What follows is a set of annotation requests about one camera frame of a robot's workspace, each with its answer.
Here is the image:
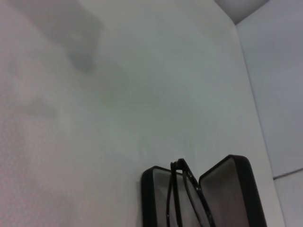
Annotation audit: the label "black glasses case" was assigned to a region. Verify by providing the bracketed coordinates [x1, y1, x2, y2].
[141, 154, 267, 227]

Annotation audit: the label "black glasses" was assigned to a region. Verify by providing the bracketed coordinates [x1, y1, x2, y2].
[167, 157, 216, 227]

